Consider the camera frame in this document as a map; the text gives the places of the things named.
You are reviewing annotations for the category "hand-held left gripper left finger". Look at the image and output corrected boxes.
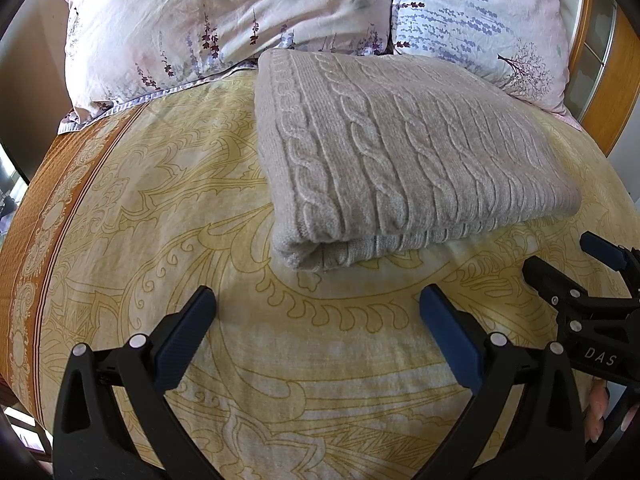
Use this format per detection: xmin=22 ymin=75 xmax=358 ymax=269
xmin=52 ymin=285 xmax=218 ymax=480

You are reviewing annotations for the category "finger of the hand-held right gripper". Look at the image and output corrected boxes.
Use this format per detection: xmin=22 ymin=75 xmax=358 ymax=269
xmin=580 ymin=231 xmax=640 ymax=281
xmin=522 ymin=256 xmax=598 ymax=328

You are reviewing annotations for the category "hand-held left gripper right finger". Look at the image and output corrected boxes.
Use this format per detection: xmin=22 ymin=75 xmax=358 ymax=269
xmin=415 ymin=284 xmax=587 ymax=480

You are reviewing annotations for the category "beige cable knit sweater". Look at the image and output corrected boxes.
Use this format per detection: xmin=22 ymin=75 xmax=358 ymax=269
xmin=254 ymin=49 xmax=583 ymax=273

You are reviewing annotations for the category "person's right hand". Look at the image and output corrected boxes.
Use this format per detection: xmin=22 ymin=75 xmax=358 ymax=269
xmin=585 ymin=379 xmax=609 ymax=445

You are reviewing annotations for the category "yellow patterned bed sheet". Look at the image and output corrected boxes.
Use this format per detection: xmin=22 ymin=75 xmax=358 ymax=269
xmin=0 ymin=67 xmax=640 ymax=480

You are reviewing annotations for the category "wooden headboard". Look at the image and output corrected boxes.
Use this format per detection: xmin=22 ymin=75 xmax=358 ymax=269
xmin=537 ymin=0 xmax=640 ymax=157

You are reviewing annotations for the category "white blue floral pillow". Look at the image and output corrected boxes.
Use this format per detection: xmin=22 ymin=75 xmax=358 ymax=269
xmin=389 ymin=0 xmax=583 ymax=127

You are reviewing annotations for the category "pink floral pillow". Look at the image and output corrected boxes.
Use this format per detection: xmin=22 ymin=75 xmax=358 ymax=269
xmin=57 ymin=0 xmax=395 ymax=136

